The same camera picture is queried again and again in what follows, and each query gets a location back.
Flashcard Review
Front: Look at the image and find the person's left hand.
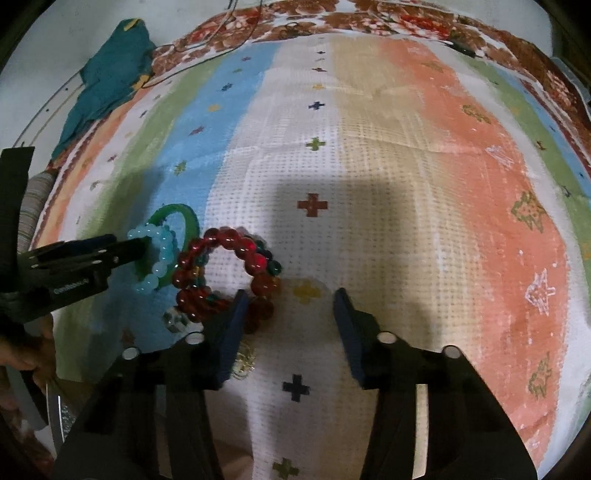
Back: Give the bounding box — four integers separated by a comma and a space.
0, 316, 57, 386

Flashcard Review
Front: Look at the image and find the small silver ornament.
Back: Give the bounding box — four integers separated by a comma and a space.
163, 309, 204, 334

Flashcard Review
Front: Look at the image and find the striped colourful mat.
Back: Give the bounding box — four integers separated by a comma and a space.
34, 33, 591, 480

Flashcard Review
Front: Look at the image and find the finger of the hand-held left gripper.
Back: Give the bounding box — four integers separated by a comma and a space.
28, 234, 153, 257
32, 251, 153, 283

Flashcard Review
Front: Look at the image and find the light blue bead bracelet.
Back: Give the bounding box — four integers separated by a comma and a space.
126, 222, 182, 295

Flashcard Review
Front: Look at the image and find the red bead bracelet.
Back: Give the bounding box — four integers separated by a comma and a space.
172, 226, 283, 334

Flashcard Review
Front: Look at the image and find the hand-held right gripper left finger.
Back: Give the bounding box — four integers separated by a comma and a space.
53, 290, 250, 480

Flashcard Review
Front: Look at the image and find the striped grey pillow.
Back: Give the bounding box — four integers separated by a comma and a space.
21, 170, 60, 252

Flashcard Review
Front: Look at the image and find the teal cloth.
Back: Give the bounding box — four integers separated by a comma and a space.
50, 18, 158, 160

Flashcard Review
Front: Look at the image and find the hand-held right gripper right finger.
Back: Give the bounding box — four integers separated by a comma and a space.
333, 287, 539, 480

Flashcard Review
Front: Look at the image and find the gold ornament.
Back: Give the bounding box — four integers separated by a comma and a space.
231, 344, 257, 380

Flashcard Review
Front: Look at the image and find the black charger plug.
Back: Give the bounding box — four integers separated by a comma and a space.
445, 39, 481, 58

